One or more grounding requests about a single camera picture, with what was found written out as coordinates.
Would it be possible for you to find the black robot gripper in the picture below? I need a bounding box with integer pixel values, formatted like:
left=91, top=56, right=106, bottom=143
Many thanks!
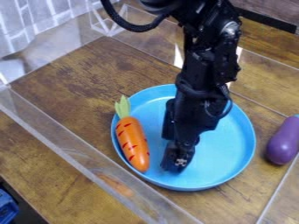
left=160, top=73, right=232, bottom=173

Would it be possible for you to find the blue round tray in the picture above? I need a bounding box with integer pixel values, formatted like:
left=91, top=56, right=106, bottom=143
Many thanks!
left=110, top=83, right=258, bottom=192

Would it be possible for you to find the purple toy eggplant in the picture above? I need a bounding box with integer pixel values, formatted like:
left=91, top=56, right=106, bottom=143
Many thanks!
left=266, top=115, right=299, bottom=165

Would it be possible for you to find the blue object at corner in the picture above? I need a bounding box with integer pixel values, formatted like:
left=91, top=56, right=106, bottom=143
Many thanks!
left=0, top=189, right=19, bottom=224

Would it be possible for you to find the black braided cable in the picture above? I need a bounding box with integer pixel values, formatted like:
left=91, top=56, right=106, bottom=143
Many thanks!
left=99, top=0, right=174, bottom=33

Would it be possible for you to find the clear acrylic enclosure wall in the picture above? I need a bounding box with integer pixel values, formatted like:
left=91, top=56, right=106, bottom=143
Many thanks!
left=0, top=0, right=299, bottom=224

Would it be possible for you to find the orange toy carrot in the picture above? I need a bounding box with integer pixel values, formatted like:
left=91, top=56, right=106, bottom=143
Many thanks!
left=115, top=96, right=150, bottom=172

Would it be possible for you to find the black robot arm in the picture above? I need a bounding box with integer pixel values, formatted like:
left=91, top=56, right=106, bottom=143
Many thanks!
left=140, top=0, right=242, bottom=172

